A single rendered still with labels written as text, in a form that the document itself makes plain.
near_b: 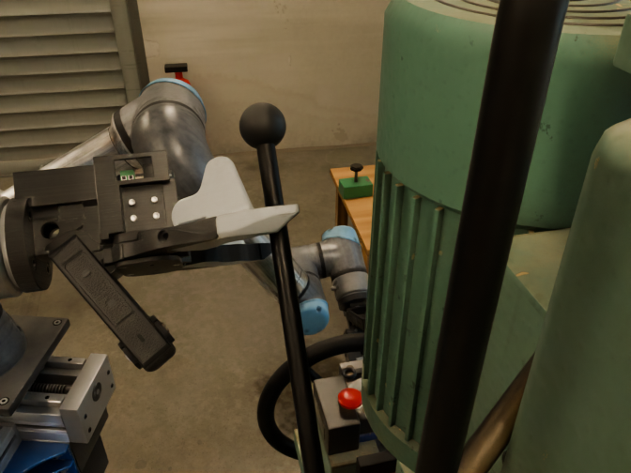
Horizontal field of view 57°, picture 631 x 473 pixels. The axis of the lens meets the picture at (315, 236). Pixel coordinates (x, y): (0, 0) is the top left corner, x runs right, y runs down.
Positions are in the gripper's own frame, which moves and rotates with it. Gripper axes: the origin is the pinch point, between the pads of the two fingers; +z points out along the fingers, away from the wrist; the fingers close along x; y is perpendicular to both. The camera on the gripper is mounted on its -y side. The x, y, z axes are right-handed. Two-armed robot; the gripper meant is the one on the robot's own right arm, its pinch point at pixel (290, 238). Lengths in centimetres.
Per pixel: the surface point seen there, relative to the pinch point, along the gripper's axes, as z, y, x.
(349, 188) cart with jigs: 46, 40, 149
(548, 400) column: 1.6, -10.4, -30.9
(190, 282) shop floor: -15, 22, 213
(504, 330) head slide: 5.6, -8.9, -21.4
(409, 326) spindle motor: 5.0, -8.1, -10.6
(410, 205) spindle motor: 4.6, -1.6, -15.5
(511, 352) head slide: 5.6, -9.8, -21.6
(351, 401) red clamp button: 7.9, -16.1, 24.0
